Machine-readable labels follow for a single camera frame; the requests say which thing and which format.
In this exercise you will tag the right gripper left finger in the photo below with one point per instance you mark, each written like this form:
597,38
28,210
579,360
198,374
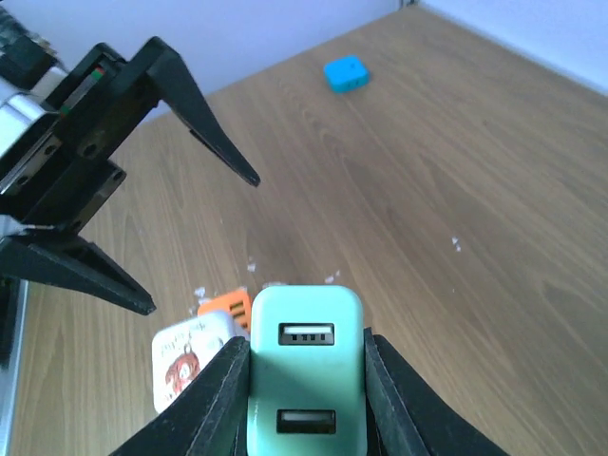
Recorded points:
208,417

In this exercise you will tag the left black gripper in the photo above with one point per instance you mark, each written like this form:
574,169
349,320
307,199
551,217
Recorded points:
58,174

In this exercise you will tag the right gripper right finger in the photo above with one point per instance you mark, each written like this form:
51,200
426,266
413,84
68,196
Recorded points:
405,416

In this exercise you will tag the white tiger charger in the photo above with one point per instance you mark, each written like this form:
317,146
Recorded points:
180,352

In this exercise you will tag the green usb charger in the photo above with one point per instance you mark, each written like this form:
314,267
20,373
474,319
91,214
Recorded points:
307,372

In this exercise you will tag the orange power strip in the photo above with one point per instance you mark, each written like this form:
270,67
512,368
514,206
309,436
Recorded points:
238,304

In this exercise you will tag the blue plug adapter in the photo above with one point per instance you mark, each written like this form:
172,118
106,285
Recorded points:
346,74

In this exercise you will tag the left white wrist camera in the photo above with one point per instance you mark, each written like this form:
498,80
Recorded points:
21,108

